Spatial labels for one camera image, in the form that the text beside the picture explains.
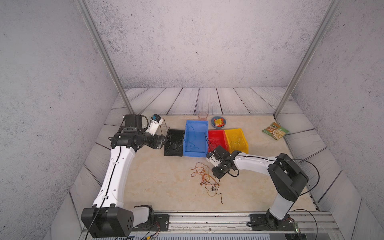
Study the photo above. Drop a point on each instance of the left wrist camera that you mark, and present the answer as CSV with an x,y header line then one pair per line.
x,y
155,122

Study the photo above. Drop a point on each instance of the blue storage bin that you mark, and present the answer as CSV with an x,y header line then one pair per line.
x,y
195,142

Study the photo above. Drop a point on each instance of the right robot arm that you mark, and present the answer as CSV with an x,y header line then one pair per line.
x,y
288,177

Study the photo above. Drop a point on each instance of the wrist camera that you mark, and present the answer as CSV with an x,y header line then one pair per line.
x,y
155,122
213,160

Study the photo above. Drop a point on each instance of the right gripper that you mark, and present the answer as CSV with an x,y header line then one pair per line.
x,y
215,174

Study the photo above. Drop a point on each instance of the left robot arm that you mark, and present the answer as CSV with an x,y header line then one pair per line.
x,y
107,217

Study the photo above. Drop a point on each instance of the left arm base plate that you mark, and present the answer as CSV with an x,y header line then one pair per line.
x,y
155,223

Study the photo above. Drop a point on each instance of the aluminium front rail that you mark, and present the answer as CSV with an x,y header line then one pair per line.
x,y
302,225

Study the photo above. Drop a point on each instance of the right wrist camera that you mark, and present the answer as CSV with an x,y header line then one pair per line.
x,y
213,160

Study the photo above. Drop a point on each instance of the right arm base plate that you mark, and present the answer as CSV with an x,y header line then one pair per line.
x,y
266,222

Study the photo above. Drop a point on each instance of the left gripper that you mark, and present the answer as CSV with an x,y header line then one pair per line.
x,y
157,142

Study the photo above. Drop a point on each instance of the red yellow snack packet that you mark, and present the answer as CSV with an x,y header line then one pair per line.
x,y
219,122

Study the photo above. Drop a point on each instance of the right aluminium frame post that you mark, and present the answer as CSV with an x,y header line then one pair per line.
x,y
320,32

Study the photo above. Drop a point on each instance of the yellow storage bin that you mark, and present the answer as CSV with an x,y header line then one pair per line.
x,y
237,141

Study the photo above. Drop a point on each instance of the blue bowl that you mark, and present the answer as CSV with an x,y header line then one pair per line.
x,y
212,122

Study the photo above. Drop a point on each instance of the aluminium frame post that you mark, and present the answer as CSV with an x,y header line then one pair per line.
x,y
320,32
89,21

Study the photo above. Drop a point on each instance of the pink plastic cup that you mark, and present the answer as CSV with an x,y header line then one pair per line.
x,y
203,116

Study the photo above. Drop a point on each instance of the left aluminium frame post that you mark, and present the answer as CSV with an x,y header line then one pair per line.
x,y
89,21

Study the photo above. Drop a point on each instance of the green food packet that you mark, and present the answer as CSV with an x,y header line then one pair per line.
x,y
275,131

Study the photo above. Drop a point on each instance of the black storage bin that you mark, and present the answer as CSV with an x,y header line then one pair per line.
x,y
175,141

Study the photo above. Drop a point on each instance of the red storage bin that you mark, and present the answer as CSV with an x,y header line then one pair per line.
x,y
217,138

